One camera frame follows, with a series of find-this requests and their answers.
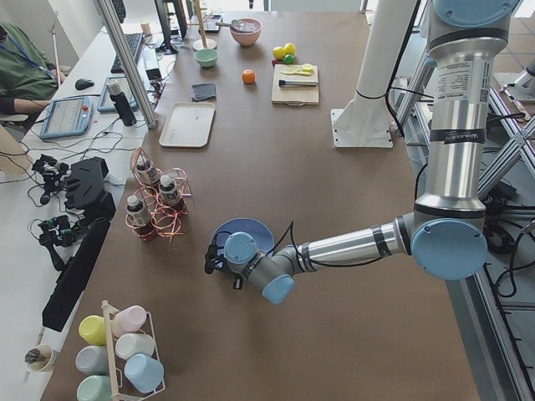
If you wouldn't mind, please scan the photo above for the metal ice scoop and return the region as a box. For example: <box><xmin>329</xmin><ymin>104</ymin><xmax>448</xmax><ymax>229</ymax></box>
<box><xmin>217</xmin><ymin>19</ymin><xmax>256</xmax><ymax>33</ymax></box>

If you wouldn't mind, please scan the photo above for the black keyboard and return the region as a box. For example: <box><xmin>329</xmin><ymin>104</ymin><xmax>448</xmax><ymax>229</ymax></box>
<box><xmin>110</xmin><ymin>33</ymin><xmax>145</xmax><ymax>74</ymax></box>

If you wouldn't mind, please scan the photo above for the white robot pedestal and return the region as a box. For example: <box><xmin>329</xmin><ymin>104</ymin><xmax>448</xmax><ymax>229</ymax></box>
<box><xmin>331</xmin><ymin>0</ymin><xmax>420</xmax><ymax>148</ymax></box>

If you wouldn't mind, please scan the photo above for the cream rabbit tray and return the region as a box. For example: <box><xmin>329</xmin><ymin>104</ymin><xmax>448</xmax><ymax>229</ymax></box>
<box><xmin>159</xmin><ymin>102</ymin><xmax>216</xmax><ymax>148</ymax></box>

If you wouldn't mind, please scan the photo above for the light blue cup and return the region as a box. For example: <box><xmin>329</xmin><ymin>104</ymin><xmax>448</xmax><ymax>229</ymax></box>
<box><xmin>124</xmin><ymin>353</ymin><xmax>164</xmax><ymax>393</ymax></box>

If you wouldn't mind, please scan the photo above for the blue plate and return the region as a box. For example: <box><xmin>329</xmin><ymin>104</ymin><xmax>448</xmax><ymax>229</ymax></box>
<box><xmin>212</xmin><ymin>218</ymin><xmax>275</xmax><ymax>256</ymax></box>

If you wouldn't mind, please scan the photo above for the grey cup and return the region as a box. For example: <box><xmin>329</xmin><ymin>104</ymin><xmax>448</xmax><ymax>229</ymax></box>
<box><xmin>75</xmin><ymin>345</ymin><xmax>109</xmax><ymax>375</ymax></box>

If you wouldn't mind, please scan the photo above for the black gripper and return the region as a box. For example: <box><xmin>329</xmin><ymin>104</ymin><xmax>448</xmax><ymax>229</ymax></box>
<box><xmin>204</xmin><ymin>243</ymin><xmax>243</xmax><ymax>290</ymax></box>

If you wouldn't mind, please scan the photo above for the wooden cup tree stand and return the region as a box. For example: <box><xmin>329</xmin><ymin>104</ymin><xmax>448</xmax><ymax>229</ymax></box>
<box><xmin>188</xmin><ymin>0</ymin><xmax>217</xmax><ymax>51</ymax></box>

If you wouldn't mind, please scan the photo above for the tea bottle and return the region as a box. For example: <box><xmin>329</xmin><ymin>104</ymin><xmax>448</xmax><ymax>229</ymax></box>
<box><xmin>135</xmin><ymin>158</ymin><xmax>160</xmax><ymax>186</ymax></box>
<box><xmin>159</xmin><ymin>175</ymin><xmax>186</xmax><ymax>215</ymax></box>
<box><xmin>126</xmin><ymin>195</ymin><xmax>156</xmax><ymax>241</ymax></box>

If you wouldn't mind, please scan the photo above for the grey folded cloth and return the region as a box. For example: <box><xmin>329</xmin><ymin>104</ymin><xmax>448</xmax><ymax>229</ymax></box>
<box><xmin>191</xmin><ymin>83</ymin><xmax>217</xmax><ymax>102</ymax></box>

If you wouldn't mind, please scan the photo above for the wooden cutting board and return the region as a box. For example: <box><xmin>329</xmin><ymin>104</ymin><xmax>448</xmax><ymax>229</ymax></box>
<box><xmin>271</xmin><ymin>63</ymin><xmax>319</xmax><ymax>106</ymax></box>

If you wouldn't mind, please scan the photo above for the black computer mouse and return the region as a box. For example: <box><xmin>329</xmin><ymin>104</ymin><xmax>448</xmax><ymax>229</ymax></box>
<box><xmin>74</xmin><ymin>79</ymin><xmax>94</xmax><ymax>91</ymax></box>

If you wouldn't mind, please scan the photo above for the mint green bowl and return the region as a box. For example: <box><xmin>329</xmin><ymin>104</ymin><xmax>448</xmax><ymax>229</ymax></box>
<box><xmin>195</xmin><ymin>48</ymin><xmax>218</xmax><ymax>68</ymax></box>

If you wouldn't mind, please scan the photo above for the tea bottle front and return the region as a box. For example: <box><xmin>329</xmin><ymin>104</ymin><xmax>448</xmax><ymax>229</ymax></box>
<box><xmin>126</xmin><ymin>195</ymin><xmax>156</xmax><ymax>241</ymax></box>

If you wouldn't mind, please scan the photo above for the orange mandarin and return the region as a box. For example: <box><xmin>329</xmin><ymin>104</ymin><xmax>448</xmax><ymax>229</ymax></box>
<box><xmin>242</xmin><ymin>69</ymin><xmax>256</xmax><ymax>84</ymax></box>

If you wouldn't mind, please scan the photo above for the paper cup with tools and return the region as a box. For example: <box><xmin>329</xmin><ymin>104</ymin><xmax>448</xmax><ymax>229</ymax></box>
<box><xmin>24</xmin><ymin>344</ymin><xmax>58</xmax><ymax>373</ymax></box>

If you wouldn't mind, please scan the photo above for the copper wire bottle rack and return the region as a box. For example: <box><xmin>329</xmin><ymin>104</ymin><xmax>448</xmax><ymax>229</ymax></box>
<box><xmin>125</xmin><ymin>147</ymin><xmax>192</xmax><ymax>241</ymax></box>

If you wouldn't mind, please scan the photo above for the mint cup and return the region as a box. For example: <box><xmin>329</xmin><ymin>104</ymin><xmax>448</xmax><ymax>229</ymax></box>
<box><xmin>76</xmin><ymin>375</ymin><xmax>112</xmax><ymax>401</ymax></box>

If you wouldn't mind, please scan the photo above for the steel muddler black tip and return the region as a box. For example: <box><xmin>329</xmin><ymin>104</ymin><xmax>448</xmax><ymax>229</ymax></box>
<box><xmin>278</xmin><ymin>79</ymin><xmax>318</xmax><ymax>88</ymax></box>

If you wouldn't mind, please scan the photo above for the blue teach pendant far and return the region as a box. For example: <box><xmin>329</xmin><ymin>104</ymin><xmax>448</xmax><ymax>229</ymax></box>
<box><xmin>96</xmin><ymin>75</ymin><xmax>139</xmax><ymax>113</ymax></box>

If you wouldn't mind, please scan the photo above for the yellow lemon far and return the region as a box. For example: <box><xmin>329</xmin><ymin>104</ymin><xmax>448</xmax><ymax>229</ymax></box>
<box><xmin>283</xmin><ymin>43</ymin><xmax>296</xmax><ymax>55</ymax></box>

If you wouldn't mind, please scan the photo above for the blue teach pendant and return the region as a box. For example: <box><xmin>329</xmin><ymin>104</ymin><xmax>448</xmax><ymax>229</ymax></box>
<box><xmin>39</xmin><ymin>96</ymin><xmax>93</xmax><ymax>140</ymax></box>
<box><xmin>96</xmin><ymin>75</ymin><xmax>139</xmax><ymax>113</ymax></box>

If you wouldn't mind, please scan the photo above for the yellow cup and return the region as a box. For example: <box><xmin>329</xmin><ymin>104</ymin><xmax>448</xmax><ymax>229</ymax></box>
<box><xmin>79</xmin><ymin>315</ymin><xmax>106</xmax><ymax>346</ymax></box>

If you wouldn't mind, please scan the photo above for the tea bottle back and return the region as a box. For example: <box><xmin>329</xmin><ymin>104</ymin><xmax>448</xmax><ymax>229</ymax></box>
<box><xmin>135</xmin><ymin>158</ymin><xmax>160</xmax><ymax>186</ymax></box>

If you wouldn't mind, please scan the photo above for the white cup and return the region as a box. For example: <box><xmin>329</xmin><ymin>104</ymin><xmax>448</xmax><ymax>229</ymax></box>
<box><xmin>115</xmin><ymin>333</ymin><xmax>155</xmax><ymax>360</ymax></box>

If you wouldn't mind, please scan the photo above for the blue teach pendant near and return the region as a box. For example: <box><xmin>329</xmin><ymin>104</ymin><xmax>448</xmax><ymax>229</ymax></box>
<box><xmin>39</xmin><ymin>96</ymin><xmax>93</xmax><ymax>140</ymax></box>

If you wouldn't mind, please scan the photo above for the black thermos bottle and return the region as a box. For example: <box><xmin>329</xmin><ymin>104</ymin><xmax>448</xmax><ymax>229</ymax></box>
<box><xmin>106</xmin><ymin>80</ymin><xmax>136</xmax><ymax>126</ymax></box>

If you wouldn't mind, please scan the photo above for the green lime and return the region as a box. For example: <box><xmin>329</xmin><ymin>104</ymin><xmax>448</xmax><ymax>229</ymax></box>
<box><xmin>283</xmin><ymin>53</ymin><xmax>295</xmax><ymax>64</ymax></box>

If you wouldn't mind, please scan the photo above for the pink bowl with ice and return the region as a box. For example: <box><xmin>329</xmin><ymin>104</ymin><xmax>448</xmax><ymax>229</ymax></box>
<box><xmin>230</xmin><ymin>18</ymin><xmax>262</xmax><ymax>47</ymax></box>

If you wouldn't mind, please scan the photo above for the pink cup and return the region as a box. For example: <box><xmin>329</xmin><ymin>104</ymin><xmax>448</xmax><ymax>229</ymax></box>
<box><xmin>111</xmin><ymin>305</ymin><xmax>146</xmax><ymax>338</ymax></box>

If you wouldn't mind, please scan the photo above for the yellow plastic knife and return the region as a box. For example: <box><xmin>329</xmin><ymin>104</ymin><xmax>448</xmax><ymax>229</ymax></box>
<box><xmin>280</xmin><ymin>68</ymin><xmax>313</xmax><ymax>76</ymax></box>

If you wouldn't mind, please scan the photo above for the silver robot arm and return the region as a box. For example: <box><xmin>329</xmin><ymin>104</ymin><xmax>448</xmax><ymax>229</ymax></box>
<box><xmin>501</xmin><ymin>59</ymin><xmax>534</xmax><ymax>121</ymax></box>
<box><xmin>204</xmin><ymin>1</ymin><xmax>517</xmax><ymax>304</ymax></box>

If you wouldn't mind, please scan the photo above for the tea bottle middle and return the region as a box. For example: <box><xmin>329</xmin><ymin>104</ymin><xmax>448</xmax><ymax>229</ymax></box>
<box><xmin>159</xmin><ymin>175</ymin><xmax>186</xmax><ymax>215</ymax></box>

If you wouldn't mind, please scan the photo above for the aluminium frame post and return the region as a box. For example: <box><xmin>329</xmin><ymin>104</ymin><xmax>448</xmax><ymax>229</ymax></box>
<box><xmin>95</xmin><ymin>0</ymin><xmax>157</xmax><ymax>129</ymax></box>

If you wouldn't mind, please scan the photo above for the yellow lemon near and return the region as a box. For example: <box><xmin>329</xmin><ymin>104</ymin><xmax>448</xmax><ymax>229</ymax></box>
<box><xmin>273</xmin><ymin>47</ymin><xmax>287</xmax><ymax>60</ymax></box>

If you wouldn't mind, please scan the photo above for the yellow lemon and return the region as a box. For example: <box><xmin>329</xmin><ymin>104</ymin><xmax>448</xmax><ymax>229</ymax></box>
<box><xmin>273</xmin><ymin>47</ymin><xmax>287</xmax><ymax>60</ymax></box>
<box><xmin>283</xmin><ymin>43</ymin><xmax>296</xmax><ymax>55</ymax></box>

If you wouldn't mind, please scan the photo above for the lemon slice one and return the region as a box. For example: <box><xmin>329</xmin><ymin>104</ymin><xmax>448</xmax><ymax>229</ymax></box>
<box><xmin>287</xmin><ymin>65</ymin><xmax>301</xmax><ymax>73</ymax></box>

